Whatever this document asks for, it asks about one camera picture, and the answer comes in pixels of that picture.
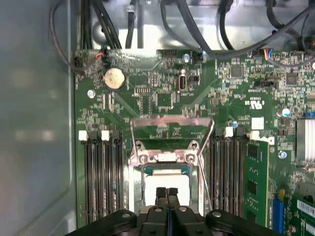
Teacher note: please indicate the silver finned chipset heatsink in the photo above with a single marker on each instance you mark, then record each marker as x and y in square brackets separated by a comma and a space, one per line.
[306, 137]

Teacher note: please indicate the green motherboard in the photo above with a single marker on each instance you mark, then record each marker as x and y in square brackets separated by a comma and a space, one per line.
[197, 93]

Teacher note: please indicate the silver internal USB port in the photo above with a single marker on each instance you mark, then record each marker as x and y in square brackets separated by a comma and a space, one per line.
[181, 82]

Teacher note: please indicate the round silver coin battery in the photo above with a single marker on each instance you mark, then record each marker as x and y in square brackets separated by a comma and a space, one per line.
[113, 78]

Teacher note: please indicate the CPU socket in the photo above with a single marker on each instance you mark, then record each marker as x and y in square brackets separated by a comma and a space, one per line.
[135, 189]

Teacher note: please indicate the black and silver PC case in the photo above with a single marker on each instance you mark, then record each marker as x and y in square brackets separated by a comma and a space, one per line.
[37, 123]

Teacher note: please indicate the silver CPU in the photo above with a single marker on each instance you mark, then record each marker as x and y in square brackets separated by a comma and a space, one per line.
[152, 182]

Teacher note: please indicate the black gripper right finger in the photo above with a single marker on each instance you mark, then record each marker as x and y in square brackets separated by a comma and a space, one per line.
[173, 196]

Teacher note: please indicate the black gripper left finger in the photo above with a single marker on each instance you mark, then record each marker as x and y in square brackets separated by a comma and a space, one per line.
[161, 196]

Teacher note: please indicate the graphics card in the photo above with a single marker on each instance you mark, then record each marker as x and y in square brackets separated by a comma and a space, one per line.
[302, 218]

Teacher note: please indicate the green RAM stick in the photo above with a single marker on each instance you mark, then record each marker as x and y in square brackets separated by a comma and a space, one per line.
[261, 177]

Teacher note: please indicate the blue expansion slot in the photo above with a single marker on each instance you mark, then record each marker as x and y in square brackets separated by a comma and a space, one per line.
[278, 216]

